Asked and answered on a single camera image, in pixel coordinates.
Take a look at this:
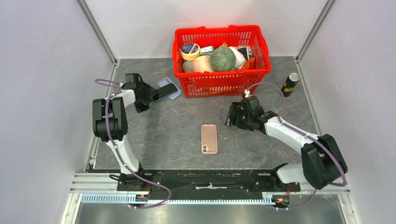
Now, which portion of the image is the dark green smartphone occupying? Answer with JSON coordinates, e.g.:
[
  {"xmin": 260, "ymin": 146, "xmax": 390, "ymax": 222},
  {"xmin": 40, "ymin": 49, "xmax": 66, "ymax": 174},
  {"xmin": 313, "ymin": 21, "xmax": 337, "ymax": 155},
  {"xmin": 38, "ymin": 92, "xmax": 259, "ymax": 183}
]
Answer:
[{"xmin": 153, "ymin": 83, "xmax": 178, "ymax": 101}]

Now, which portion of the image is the beige paper bag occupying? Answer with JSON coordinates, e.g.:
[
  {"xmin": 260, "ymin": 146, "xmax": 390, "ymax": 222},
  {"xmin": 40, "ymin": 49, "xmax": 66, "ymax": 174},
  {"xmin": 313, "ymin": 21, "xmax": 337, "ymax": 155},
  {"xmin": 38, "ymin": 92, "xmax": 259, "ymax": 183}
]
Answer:
[{"xmin": 182, "ymin": 55, "xmax": 213, "ymax": 73}]

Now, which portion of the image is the small teal box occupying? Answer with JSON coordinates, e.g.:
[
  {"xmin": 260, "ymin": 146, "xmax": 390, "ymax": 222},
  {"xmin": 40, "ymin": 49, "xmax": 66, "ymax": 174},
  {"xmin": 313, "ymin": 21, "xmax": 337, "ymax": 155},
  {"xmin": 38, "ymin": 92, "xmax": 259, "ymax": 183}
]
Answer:
[{"xmin": 199, "ymin": 46, "xmax": 215, "ymax": 55}]

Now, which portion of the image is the green patterned ball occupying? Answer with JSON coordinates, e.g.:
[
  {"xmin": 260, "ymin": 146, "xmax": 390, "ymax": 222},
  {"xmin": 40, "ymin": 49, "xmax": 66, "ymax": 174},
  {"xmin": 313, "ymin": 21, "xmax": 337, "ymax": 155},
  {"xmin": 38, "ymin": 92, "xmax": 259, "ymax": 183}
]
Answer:
[{"xmin": 210, "ymin": 46, "xmax": 236, "ymax": 72}]

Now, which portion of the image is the black yellow drink can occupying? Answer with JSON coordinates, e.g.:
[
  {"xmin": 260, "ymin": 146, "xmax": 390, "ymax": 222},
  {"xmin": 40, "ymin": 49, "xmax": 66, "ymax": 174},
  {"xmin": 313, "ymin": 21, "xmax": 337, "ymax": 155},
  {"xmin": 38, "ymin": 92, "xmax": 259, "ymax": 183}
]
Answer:
[{"xmin": 281, "ymin": 72, "xmax": 300, "ymax": 97}]

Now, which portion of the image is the pink phone case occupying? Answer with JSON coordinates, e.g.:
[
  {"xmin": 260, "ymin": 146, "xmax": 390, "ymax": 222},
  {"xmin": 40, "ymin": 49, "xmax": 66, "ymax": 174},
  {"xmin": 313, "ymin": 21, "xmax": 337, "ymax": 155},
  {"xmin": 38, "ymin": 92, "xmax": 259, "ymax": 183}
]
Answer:
[{"xmin": 201, "ymin": 124, "xmax": 218, "ymax": 154}]

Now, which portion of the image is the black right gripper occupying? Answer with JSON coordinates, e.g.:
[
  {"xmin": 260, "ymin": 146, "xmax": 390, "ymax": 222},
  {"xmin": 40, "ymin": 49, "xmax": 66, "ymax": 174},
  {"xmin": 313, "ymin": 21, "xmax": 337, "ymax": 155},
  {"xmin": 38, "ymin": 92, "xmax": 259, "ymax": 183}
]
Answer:
[{"xmin": 224, "ymin": 104, "xmax": 254, "ymax": 131}]

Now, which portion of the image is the orange snack packet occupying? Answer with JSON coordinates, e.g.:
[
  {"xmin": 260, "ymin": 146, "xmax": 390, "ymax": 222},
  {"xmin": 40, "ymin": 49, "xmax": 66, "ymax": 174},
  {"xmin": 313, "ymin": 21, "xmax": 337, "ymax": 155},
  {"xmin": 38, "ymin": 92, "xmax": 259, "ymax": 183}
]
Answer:
[{"xmin": 240, "ymin": 57, "xmax": 256, "ymax": 70}]

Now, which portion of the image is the dark smartphone on table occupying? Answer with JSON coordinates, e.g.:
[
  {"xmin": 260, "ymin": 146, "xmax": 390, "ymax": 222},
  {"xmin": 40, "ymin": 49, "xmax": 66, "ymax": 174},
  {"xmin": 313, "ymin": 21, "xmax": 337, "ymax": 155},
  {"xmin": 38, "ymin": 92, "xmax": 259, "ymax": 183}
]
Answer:
[{"xmin": 134, "ymin": 102, "xmax": 149, "ymax": 113}]

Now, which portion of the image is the lilac phone case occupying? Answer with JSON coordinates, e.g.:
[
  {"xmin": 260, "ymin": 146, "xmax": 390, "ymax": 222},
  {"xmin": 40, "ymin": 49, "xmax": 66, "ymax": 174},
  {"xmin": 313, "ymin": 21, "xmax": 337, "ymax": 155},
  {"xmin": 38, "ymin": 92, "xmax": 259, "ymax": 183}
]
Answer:
[{"xmin": 157, "ymin": 77, "xmax": 182, "ymax": 100}]

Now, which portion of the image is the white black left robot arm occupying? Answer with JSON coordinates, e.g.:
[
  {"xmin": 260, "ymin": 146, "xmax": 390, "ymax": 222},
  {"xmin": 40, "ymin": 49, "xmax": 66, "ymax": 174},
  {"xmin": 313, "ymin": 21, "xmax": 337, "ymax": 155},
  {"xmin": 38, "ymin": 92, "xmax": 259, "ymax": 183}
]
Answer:
[{"xmin": 92, "ymin": 73, "xmax": 156, "ymax": 191}]

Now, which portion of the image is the slotted aluminium rail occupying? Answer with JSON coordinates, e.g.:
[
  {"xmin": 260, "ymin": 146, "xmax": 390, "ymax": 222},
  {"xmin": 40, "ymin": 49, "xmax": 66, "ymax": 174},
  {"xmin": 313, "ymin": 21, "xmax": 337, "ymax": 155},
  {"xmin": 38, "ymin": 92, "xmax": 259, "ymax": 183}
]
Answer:
[{"xmin": 81, "ymin": 193, "xmax": 275, "ymax": 205}]

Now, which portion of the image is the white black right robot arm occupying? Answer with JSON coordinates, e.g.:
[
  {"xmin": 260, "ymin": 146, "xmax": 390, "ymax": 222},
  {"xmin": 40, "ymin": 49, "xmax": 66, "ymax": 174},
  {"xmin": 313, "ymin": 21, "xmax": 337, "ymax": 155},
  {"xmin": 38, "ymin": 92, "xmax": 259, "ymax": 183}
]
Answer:
[{"xmin": 225, "ymin": 96, "xmax": 348, "ymax": 191}]

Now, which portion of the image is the masking tape roll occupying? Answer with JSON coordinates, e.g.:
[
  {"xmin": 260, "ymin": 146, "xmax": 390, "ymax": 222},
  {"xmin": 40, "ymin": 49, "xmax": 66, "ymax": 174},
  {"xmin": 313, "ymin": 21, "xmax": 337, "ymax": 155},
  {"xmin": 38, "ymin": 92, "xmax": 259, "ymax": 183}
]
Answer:
[{"xmin": 180, "ymin": 42, "xmax": 200, "ymax": 61}]

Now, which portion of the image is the red plastic shopping basket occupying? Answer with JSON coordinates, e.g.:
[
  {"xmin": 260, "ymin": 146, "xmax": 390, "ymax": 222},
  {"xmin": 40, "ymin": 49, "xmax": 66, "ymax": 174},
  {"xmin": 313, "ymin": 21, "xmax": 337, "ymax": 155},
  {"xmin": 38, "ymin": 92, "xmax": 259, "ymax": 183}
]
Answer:
[{"xmin": 172, "ymin": 25, "xmax": 271, "ymax": 98}]

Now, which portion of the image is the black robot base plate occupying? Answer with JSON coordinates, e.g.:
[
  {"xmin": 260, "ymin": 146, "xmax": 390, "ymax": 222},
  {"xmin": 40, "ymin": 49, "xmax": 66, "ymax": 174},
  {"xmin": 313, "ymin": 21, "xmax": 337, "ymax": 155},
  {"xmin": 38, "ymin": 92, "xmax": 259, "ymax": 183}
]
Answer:
[{"xmin": 110, "ymin": 169, "xmax": 301, "ymax": 200}]

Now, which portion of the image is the black white packet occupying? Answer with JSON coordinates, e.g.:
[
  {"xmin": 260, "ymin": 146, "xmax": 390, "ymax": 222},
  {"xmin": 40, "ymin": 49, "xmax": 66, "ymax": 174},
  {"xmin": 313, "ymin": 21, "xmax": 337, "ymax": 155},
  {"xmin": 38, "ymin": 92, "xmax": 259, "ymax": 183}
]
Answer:
[{"xmin": 237, "ymin": 46, "xmax": 254, "ymax": 61}]

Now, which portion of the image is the white plastic bag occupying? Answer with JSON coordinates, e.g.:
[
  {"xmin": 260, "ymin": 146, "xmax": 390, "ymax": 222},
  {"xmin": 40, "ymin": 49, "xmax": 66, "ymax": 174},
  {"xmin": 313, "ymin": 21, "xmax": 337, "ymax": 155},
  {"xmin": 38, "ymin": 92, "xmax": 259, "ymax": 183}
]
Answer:
[{"xmin": 228, "ymin": 47, "xmax": 247, "ymax": 69}]

